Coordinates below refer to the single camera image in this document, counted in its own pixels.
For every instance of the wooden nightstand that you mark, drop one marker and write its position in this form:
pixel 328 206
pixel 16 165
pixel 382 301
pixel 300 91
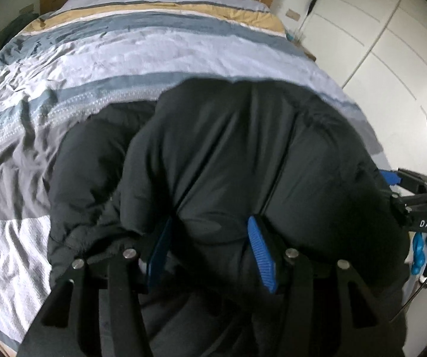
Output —
pixel 307 50

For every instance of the striped duvet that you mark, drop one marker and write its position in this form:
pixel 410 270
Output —
pixel 105 52

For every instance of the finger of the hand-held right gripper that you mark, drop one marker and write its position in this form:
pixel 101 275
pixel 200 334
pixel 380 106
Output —
pixel 390 177
pixel 403 204

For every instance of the beige wall socket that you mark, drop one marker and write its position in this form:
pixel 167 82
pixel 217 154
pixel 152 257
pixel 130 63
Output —
pixel 292 15
pixel 27 7

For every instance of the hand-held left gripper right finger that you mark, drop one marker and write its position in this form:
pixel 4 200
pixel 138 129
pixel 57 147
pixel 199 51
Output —
pixel 262 256

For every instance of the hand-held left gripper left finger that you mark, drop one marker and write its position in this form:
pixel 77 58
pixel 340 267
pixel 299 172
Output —
pixel 157 256

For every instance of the white wardrobe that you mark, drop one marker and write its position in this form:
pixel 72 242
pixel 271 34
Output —
pixel 377 37

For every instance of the black puffer coat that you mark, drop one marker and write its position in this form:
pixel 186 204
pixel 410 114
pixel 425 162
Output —
pixel 236 156

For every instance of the teal glass items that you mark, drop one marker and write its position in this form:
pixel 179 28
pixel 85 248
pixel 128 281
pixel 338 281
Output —
pixel 294 37

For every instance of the green cloth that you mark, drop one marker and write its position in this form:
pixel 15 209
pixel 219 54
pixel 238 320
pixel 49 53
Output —
pixel 16 31

